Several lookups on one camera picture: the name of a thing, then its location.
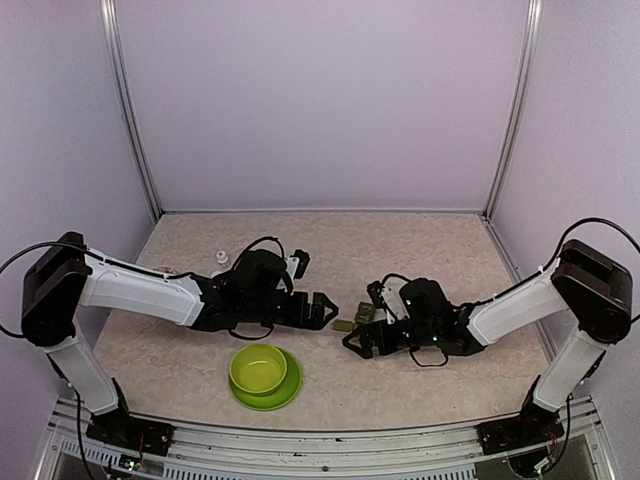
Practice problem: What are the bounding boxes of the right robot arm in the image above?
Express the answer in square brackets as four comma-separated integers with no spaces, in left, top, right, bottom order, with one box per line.
[342,239,634,444]

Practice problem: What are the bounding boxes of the green plate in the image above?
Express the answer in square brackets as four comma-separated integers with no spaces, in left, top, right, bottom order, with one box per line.
[228,347,302,411]

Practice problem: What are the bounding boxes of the aluminium front rail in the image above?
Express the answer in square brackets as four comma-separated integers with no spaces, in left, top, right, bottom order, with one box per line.
[28,398,619,479]

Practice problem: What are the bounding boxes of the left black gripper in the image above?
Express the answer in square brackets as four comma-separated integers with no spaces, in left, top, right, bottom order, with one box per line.
[241,291,339,330]

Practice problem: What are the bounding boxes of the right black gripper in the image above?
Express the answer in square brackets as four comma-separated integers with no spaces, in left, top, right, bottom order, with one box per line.
[342,318,438,360]

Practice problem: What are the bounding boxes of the white pill bottle with code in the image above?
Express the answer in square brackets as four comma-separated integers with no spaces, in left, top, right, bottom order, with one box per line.
[216,251,229,267]

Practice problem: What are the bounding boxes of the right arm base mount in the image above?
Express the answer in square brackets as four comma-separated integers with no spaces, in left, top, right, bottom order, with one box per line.
[476,416,565,455]

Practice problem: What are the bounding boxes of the aluminium frame post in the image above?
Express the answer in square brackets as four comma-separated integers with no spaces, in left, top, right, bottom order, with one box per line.
[100,0,164,223]
[483,0,543,223]

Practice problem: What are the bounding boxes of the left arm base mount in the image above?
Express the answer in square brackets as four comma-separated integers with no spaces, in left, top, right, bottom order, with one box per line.
[86,417,175,457]

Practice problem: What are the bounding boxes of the right aluminium frame post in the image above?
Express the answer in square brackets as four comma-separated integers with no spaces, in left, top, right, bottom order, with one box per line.
[483,0,543,223]

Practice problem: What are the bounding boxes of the green bowl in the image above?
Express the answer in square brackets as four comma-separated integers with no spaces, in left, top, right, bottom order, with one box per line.
[229,344,288,395]

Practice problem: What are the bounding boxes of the red patterned white bowl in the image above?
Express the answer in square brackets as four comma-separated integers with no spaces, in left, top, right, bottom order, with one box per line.
[153,266,178,276]

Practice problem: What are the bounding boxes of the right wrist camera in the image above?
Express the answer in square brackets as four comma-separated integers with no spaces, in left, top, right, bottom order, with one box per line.
[367,281,409,325]

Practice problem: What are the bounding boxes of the left aluminium frame post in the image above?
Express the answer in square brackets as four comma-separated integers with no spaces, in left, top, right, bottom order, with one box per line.
[100,0,164,223]

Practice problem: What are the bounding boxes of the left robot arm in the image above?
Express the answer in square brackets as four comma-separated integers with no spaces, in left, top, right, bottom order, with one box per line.
[21,232,335,445]

